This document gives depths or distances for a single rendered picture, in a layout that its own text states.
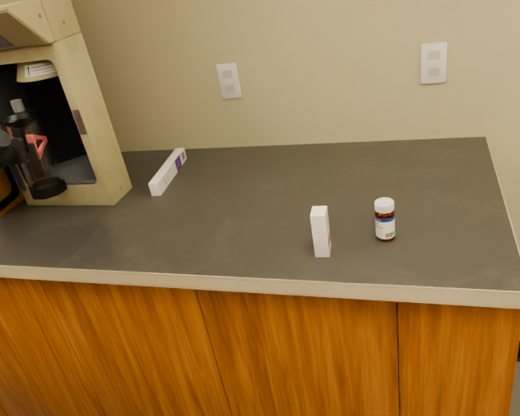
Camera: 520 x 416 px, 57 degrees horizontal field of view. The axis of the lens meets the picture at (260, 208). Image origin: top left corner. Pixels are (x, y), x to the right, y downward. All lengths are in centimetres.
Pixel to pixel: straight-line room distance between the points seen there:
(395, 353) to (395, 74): 81
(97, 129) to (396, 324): 93
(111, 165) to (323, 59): 71
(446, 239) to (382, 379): 35
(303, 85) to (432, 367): 91
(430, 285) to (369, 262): 13
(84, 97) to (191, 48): 43
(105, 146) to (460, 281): 100
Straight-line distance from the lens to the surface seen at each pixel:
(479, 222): 115
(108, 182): 145
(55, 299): 141
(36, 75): 145
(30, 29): 130
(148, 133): 183
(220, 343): 124
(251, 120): 165
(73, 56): 139
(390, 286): 96
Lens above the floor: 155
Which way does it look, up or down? 29 degrees down
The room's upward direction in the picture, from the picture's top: 11 degrees counter-clockwise
